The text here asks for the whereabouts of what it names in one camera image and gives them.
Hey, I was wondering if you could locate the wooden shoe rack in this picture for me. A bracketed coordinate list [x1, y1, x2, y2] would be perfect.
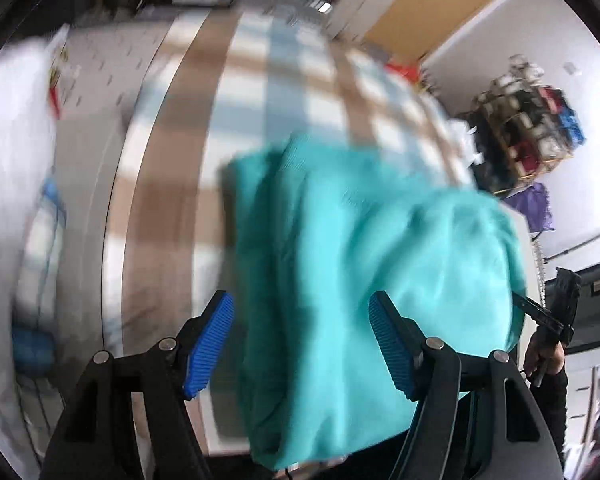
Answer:
[462, 55, 587, 196]

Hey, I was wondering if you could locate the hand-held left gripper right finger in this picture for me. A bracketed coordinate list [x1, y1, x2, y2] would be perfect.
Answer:
[369, 290, 566, 480]

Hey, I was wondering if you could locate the wooden door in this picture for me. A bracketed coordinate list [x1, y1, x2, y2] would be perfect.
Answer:
[365, 0, 537, 61]

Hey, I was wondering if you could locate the purple bag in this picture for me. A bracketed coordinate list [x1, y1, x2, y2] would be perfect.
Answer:
[505, 182, 554, 233]

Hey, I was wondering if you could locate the teal knit sweater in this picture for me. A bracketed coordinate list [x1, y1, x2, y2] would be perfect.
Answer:
[220, 132, 527, 471]

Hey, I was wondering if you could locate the person's right hand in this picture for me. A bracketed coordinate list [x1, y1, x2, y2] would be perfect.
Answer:
[524, 332, 566, 387]

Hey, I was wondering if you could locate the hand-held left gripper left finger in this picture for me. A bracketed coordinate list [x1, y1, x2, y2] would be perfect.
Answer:
[40, 290, 236, 480]

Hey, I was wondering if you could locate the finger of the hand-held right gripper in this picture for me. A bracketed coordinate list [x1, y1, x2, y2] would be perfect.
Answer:
[512, 292, 563, 335]

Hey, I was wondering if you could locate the large white plastic bag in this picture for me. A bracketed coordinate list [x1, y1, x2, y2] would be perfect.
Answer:
[0, 37, 71, 311]

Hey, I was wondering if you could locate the white dotted floor mat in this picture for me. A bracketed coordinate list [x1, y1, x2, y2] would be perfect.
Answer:
[55, 20, 181, 261]

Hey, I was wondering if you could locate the checked blanket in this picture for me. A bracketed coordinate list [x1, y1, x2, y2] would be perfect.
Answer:
[102, 10, 481, 456]

